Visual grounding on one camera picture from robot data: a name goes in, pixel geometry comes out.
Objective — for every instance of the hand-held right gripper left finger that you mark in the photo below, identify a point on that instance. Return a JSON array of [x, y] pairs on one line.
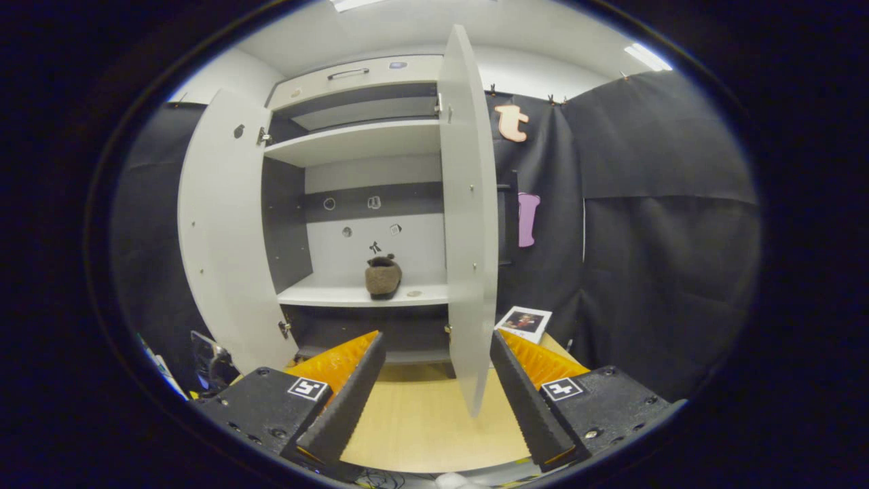
[[346, 407]]

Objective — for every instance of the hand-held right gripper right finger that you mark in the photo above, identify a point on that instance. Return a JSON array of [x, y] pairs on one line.
[[526, 407]]

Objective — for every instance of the brown fuzzy shoe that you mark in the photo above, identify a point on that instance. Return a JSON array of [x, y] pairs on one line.
[[383, 278]]

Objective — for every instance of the white shoe cabinet door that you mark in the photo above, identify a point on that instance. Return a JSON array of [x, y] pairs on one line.
[[468, 272], [224, 238]]

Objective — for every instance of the white shoe cabinet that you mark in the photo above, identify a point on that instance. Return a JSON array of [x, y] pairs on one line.
[[353, 244]]

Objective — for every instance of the white cabinet shelf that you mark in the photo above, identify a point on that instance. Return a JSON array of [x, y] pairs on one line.
[[353, 144], [326, 293]]

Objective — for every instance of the beige cabinet drawer front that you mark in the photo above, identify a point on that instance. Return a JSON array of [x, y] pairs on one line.
[[407, 78]]

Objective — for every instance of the white photo book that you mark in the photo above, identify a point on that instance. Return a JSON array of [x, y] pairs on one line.
[[523, 322]]

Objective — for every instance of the dark shiny object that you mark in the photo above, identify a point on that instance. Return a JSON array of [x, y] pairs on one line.
[[214, 363]]

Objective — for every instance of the colourful printed sheet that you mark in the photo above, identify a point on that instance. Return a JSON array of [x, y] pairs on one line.
[[163, 370]]

